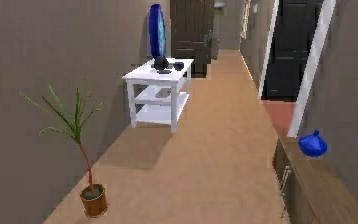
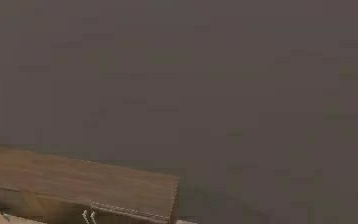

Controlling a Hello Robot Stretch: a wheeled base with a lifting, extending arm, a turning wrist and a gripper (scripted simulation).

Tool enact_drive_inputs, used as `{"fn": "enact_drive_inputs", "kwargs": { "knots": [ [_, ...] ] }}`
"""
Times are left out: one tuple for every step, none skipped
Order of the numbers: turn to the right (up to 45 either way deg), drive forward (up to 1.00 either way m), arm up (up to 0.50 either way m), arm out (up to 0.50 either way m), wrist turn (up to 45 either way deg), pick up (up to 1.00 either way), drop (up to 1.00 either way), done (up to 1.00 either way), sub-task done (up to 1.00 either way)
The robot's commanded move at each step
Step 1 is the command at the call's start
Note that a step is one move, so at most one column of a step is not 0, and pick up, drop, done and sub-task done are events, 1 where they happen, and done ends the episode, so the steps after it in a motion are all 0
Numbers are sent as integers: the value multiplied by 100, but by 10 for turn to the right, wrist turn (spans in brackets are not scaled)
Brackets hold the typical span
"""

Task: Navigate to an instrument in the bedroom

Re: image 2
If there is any brown wooden table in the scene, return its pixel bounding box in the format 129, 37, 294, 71
0, 143, 181, 224

